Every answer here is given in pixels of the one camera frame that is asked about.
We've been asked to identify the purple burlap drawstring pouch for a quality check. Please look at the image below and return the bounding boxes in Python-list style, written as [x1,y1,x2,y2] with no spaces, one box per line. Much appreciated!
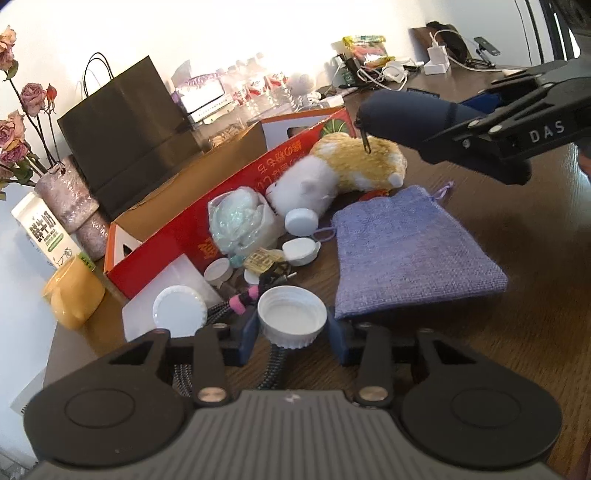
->
[314,182,509,321]

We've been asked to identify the white round robot speaker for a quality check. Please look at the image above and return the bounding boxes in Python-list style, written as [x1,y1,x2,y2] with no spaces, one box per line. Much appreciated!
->
[288,72,317,95]

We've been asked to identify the yellow mug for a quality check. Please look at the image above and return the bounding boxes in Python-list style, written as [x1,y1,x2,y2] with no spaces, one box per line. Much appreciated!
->
[42,254,107,329]

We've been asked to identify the black braided cable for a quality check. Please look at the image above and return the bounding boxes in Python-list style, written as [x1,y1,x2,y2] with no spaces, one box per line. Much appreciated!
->
[173,258,296,398]

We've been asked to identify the tangled white cables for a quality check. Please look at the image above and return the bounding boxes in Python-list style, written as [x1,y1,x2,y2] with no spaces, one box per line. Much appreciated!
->
[369,62,423,90]

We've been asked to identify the dried rose bouquet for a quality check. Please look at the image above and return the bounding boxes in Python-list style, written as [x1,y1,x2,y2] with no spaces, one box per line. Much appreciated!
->
[0,25,61,201]

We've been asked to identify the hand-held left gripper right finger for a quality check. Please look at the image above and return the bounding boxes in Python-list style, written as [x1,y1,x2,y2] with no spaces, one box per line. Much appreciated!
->
[328,318,481,407]

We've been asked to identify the white scalloped lid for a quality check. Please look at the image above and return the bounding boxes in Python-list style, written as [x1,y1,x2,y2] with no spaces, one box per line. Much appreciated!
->
[152,286,208,339]

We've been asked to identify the dark window frame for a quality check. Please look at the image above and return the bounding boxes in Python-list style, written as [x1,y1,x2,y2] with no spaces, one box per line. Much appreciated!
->
[512,0,591,63]

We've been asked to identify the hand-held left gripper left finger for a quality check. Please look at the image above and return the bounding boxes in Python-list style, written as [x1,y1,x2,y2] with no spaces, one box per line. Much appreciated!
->
[108,307,259,407]

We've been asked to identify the flat white box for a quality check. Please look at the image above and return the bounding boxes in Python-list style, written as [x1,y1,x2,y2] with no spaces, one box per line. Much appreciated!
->
[182,90,236,123]

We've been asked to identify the red cardboard box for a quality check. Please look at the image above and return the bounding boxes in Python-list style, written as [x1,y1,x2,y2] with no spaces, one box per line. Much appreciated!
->
[104,106,358,301]

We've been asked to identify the white flip-top cap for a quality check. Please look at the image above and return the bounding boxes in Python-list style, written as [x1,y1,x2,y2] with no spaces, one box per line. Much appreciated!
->
[281,237,321,267]

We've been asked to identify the brown leather bag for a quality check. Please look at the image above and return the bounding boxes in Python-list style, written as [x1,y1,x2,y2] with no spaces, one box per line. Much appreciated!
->
[411,21,472,65]

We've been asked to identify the navy blue zip pouch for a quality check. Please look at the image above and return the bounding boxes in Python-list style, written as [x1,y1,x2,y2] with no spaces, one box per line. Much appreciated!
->
[355,89,492,155]

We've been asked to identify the black paper bag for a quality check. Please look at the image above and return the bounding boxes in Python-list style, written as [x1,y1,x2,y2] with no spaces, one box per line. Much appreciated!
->
[57,52,195,222]

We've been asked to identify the white milk carton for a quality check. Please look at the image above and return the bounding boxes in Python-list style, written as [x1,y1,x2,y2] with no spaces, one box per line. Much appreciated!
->
[11,191,84,271]

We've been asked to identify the red snack packet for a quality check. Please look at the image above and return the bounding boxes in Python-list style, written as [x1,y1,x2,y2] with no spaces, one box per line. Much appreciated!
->
[351,44,389,60]

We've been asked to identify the clear jar of seeds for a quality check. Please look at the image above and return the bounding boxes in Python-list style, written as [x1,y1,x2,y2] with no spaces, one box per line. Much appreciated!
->
[196,113,252,153]

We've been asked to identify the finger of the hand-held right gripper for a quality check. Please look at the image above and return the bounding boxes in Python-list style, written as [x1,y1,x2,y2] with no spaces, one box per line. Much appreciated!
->
[462,69,539,114]
[418,85,555,185]

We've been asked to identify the large white ribbed lid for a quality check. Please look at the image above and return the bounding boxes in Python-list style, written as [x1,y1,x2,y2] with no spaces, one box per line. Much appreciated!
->
[257,286,328,350]

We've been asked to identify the pack of clear water bottles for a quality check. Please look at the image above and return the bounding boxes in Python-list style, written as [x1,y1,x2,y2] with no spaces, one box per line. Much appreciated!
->
[216,52,291,112]

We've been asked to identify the clear bag of iridescent film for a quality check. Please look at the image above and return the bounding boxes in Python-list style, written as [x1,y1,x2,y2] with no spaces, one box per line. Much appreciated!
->
[208,187,284,257]

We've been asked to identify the gold foil packet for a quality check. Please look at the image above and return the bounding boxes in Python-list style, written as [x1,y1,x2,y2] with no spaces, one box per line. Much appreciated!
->
[243,248,284,273]

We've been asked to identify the green label spray bottle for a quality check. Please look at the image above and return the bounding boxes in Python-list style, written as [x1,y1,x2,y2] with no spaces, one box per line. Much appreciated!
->
[335,53,356,88]

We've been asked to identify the white power adapter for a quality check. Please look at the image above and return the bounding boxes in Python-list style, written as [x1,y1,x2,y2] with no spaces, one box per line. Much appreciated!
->
[424,44,452,76]

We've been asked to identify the pink textured vase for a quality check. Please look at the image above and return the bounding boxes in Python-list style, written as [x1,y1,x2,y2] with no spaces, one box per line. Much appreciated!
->
[34,154,112,261]

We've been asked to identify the white and yellow plush hamster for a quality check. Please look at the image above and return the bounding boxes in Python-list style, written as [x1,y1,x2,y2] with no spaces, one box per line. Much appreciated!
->
[268,131,409,217]

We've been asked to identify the round white cap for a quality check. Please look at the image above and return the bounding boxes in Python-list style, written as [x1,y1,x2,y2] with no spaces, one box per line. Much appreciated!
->
[285,208,320,235]

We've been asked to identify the yellow green snack packet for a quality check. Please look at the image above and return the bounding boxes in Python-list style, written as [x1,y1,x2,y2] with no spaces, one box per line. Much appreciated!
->
[342,34,386,48]

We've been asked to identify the purple tissue pack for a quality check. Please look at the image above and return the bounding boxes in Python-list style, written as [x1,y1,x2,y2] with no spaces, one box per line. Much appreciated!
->
[171,60,229,100]

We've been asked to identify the black phone holder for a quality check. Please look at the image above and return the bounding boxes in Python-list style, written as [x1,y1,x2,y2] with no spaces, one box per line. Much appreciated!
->
[473,37,502,58]

